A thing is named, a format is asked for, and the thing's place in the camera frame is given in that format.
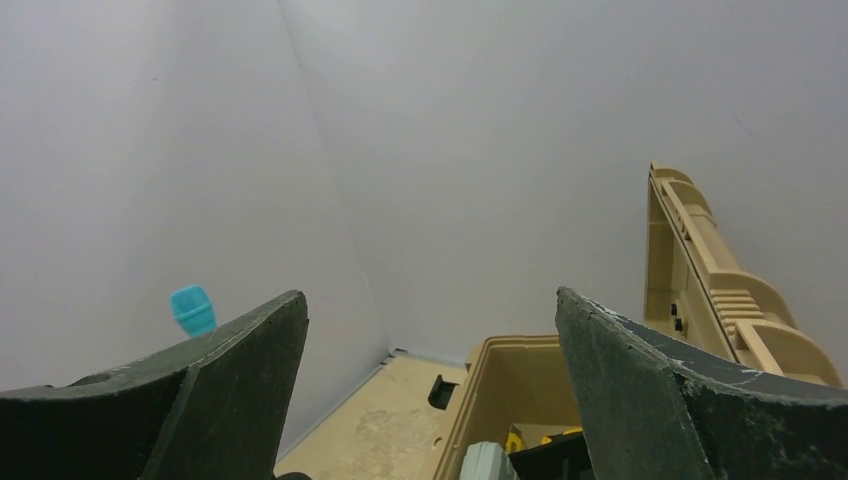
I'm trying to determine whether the tan plastic toolbox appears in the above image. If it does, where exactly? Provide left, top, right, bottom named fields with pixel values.
left=420, top=165, right=847, bottom=479

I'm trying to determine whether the black toolbox tray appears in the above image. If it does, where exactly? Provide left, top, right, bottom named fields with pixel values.
left=509, top=431, right=596, bottom=480

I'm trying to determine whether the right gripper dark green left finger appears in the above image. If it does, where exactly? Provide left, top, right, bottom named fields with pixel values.
left=1, top=290, right=309, bottom=479

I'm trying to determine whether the yellow black tool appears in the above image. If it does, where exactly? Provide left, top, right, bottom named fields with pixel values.
left=504, top=425, right=583, bottom=454

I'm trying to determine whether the blue microphone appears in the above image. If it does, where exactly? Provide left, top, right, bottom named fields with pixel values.
left=170, top=284, right=217, bottom=338

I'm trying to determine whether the grey small parts case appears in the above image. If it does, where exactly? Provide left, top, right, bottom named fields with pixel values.
left=459, top=442, right=519, bottom=480

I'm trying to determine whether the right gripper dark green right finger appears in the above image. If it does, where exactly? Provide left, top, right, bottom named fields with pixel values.
left=555, top=287, right=847, bottom=479

